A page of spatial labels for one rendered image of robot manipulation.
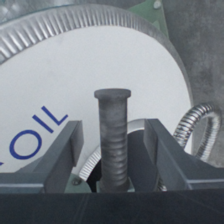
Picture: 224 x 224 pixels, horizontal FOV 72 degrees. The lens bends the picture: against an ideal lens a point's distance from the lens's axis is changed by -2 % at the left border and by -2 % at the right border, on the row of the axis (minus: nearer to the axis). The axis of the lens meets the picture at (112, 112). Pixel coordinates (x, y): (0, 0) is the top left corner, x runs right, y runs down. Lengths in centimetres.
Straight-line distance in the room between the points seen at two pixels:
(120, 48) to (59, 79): 19
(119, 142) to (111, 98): 5
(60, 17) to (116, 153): 27
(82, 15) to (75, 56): 9
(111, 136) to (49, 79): 19
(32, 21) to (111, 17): 19
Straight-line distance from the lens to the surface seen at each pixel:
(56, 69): 33
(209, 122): 27
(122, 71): 44
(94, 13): 40
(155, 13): 101
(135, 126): 51
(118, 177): 21
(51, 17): 34
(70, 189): 27
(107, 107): 17
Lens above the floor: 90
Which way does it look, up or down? 29 degrees down
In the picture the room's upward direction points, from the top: 135 degrees counter-clockwise
